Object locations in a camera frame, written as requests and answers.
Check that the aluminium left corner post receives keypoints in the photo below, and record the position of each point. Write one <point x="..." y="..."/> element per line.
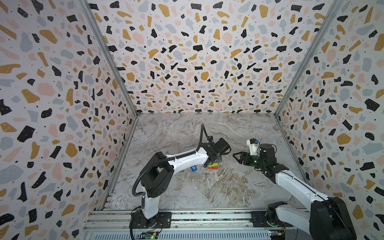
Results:
<point x="84" y="5"/>

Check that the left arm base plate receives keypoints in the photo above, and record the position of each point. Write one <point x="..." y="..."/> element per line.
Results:
<point x="153" y="220"/>

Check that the aluminium corner post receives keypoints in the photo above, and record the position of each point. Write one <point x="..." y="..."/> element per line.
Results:
<point x="331" y="14"/>
<point x="84" y="5"/>

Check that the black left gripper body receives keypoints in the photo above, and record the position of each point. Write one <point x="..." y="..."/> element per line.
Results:
<point x="219" y="158"/>

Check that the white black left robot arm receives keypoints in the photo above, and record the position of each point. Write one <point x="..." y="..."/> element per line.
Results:
<point x="156" y="176"/>

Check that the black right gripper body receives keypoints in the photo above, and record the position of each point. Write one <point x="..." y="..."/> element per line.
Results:
<point x="247" y="158"/>

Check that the aluminium right corner post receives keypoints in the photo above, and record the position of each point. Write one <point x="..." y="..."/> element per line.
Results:
<point x="331" y="14"/>

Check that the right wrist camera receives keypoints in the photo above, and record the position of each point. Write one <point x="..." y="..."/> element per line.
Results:
<point x="254" y="146"/>

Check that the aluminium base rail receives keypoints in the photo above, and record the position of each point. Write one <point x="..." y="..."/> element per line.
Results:
<point x="197" y="224"/>

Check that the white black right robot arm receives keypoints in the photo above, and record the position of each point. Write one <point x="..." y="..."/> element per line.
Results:
<point x="325" y="218"/>

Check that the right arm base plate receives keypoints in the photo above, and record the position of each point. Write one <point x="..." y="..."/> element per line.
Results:
<point x="260" y="219"/>

